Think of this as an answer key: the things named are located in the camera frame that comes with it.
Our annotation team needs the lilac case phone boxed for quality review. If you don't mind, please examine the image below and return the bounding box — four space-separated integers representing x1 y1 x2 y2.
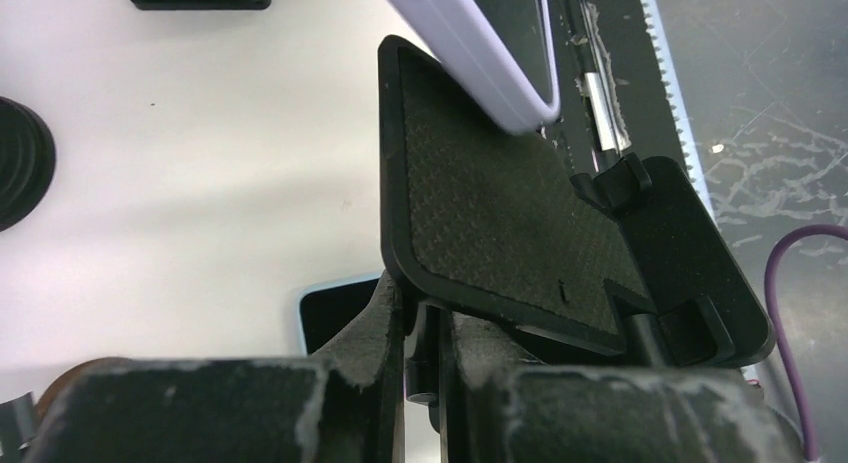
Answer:
387 0 561 134

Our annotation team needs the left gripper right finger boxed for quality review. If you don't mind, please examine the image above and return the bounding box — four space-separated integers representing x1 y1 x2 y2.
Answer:
440 312 801 462

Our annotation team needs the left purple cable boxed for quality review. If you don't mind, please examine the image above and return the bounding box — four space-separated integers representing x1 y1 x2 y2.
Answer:
763 224 848 463

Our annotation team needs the white cable duct rail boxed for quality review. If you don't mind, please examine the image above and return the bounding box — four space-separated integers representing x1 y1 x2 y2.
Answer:
640 0 715 219

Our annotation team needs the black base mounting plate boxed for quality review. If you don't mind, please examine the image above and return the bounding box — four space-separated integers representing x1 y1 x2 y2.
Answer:
543 0 688 174

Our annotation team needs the blue case phone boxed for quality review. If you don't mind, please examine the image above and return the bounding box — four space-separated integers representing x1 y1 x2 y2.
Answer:
297 272 381 355

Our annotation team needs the brown base phone stand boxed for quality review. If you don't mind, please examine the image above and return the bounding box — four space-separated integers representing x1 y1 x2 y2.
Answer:
35 357 130 418

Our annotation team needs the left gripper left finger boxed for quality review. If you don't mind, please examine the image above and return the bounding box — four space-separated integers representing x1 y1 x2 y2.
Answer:
26 275 404 462

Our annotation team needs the rear middle phone stand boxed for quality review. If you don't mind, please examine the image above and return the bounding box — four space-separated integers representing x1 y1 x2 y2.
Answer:
1 97 56 231

